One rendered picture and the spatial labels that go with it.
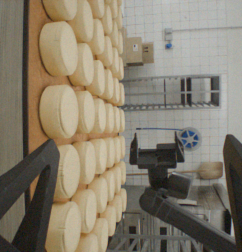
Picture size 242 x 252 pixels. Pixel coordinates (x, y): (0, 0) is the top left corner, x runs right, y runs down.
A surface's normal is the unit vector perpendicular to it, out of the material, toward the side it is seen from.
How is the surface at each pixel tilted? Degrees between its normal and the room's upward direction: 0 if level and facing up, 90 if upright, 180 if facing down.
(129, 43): 93
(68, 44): 0
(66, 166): 0
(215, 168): 82
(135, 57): 89
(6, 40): 90
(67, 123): 0
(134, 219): 91
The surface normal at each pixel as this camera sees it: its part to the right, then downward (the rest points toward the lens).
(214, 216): -0.16, 0.13
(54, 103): -0.17, -0.24
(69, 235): 0.99, -0.03
